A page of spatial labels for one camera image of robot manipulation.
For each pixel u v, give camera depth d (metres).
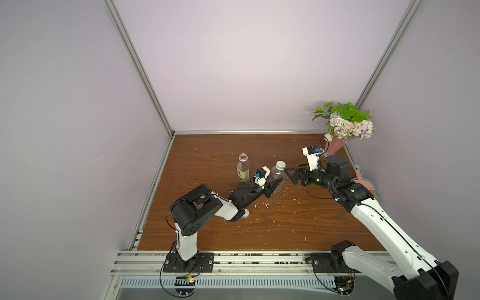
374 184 0.94
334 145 0.97
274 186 0.76
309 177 0.61
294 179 0.66
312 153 0.64
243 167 0.93
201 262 0.73
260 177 0.70
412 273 0.37
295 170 0.65
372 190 0.92
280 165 0.75
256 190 0.74
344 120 0.85
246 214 0.85
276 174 0.76
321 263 0.73
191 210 0.50
